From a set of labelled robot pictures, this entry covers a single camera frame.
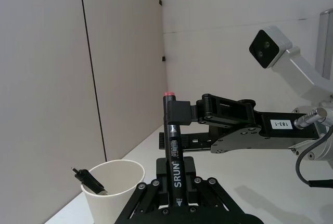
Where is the black marker with red end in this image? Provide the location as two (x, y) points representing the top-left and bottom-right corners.
(162, 91), (187, 208)

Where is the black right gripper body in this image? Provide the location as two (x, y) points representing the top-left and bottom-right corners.
(210, 109), (321, 155)

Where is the grey cable with silver plug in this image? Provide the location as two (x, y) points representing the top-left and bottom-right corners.
(293, 107), (333, 189)

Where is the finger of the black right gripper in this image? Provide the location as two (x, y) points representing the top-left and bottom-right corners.
(167, 93), (257, 129)
(158, 130), (212, 153)

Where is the white paper cup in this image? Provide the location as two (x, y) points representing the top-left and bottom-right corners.
(80, 159), (146, 224)

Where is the grey striped post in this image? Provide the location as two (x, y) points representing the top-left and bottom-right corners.
(314, 8), (333, 80)

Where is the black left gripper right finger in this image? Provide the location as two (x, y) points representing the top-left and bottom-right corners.
(181, 156), (247, 224)

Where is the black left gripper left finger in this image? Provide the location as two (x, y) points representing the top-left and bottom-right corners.
(114, 157), (171, 224)

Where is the black pen with clip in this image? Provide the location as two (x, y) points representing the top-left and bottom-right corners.
(71, 166), (109, 196)

